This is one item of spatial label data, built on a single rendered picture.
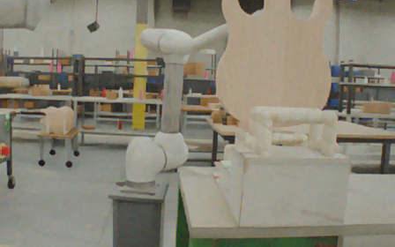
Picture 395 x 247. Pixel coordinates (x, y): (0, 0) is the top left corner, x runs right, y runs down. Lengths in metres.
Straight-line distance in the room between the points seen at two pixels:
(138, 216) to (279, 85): 1.02
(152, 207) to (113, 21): 10.86
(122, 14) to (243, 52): 11.35
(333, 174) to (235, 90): 0.35
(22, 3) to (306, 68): 0.80
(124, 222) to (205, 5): 11.09
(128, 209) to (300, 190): 1.05
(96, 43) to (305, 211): 11.62
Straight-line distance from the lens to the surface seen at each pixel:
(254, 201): 0.81
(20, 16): 0.87
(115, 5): 12.34
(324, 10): 1.07
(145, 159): 1.66
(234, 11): 0.97
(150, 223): 1.71
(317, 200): 0.87
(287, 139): 0.98
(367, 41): 14.62
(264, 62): 0.98
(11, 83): 1.02
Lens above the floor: 1.27
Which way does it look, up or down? 3 degrees down
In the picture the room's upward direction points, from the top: 2 degrees clockwise
